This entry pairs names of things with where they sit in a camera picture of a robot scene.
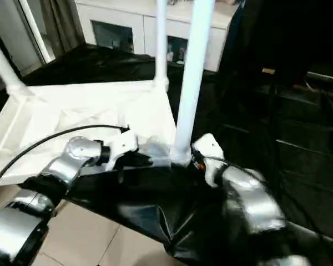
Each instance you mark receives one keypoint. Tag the white plastic table top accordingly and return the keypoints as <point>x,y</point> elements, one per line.
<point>86,97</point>

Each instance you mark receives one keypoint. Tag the white plastic table leg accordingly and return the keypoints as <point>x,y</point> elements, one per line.
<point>194,69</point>
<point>2,63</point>
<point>161,41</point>

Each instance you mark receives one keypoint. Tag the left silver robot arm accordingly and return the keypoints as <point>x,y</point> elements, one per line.
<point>72,158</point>

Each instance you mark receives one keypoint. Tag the black shiny mat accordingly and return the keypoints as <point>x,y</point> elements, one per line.
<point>294,152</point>

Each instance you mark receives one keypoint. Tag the small pale label tag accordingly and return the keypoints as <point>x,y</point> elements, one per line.
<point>267,71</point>

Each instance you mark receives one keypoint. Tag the grey curtain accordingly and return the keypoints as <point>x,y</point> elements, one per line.
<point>63,25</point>

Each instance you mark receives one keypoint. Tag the white glass-door cabinet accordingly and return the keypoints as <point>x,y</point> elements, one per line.
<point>113,11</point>

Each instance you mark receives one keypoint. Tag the long black bar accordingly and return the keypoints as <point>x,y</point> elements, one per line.
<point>324,77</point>

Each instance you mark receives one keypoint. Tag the small dark patterned object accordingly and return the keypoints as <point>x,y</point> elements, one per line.
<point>173,2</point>

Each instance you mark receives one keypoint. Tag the black backdrop cloth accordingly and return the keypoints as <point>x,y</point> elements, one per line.
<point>294,33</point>

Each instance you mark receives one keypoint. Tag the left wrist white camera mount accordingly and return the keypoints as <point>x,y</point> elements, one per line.
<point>125,144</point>

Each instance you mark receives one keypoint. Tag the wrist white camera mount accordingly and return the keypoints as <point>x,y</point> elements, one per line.
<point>125,144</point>
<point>211,147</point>

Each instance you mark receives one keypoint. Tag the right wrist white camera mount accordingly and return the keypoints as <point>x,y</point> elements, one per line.
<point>211,147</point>

